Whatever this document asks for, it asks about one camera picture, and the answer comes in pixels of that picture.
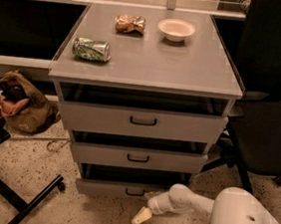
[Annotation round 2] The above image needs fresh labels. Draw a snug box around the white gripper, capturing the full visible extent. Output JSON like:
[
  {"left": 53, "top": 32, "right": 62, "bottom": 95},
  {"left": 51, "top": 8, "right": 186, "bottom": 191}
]
[{"left": 131, "top": 191, "right": 173, "bottom": 224}]

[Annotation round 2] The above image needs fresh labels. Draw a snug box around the grey bottom drawer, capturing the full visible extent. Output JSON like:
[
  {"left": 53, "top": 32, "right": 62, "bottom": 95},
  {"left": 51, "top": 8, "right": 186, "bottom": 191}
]
[{"left": 76, "top": 162, "right": 191, "bottom": 199}]

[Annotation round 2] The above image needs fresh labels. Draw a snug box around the grey drawer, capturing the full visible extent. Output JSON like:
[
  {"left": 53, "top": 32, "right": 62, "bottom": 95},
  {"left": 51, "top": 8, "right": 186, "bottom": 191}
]
[
  {"left": 59, "top": 83, "right": 228, "bottom": 143},
  {"left": 76, "top": 162, "right": 191, "bottom": 199},
  {"left": 71, "top": 131, "right": 208, "bottom": 173}
]

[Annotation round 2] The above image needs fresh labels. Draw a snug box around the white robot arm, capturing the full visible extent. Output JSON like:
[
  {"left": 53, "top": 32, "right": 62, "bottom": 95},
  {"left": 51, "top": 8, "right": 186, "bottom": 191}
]
[{"left": 132, "top": 184, "right": 279, "bottom": 224}]

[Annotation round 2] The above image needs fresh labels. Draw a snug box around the grey middle drawer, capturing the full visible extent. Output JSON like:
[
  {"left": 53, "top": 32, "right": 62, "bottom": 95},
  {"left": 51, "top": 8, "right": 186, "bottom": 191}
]
[{"left": 71, "top": 131, "right": 208, "bottom": 173}]

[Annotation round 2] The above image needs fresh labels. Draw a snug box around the grey top drawer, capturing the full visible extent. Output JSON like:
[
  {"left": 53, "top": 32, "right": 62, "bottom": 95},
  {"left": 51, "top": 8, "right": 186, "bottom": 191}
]
[{"left": 59, "top": 83, "right": 228, "bottom": 143}]

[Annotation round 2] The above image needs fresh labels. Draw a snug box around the grey drawer cabinet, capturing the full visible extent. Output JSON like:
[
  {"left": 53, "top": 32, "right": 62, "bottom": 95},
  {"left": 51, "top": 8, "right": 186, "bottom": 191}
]
[{"left": 37, "top": 0, "right": 252, "bottom": 192}]

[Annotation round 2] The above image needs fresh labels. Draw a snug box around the brown canvas bag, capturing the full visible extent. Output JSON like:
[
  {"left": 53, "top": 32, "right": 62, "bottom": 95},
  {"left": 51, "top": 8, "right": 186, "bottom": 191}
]
[{"left": 0, "top": 71, "right": 58, "bottom": 134}]

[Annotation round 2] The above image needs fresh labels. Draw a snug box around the green crushed soda can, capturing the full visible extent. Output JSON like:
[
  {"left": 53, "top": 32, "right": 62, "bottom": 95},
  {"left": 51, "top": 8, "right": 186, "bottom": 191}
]
[{"left": 72, "top": 37, "right": 111, "bottom": 63}]

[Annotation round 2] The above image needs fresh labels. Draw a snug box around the white paper bowl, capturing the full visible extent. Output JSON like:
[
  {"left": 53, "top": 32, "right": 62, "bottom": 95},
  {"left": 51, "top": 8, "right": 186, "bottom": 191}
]
[{"left": 157, "top": 19, "right": 195, "bottom": 42}]

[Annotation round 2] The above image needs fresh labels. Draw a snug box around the crumpled gold snack bag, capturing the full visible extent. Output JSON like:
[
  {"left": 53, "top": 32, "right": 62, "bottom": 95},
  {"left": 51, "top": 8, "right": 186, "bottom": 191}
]
[{"left": 115, "top": 14, "right": 146, "bottom": 35}]

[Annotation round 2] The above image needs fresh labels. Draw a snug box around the black office chair right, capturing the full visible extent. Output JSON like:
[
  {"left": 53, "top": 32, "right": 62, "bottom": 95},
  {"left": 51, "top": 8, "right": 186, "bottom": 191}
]
[{"left": 202, "top": 0, "right": 281, "bottom": 192}]

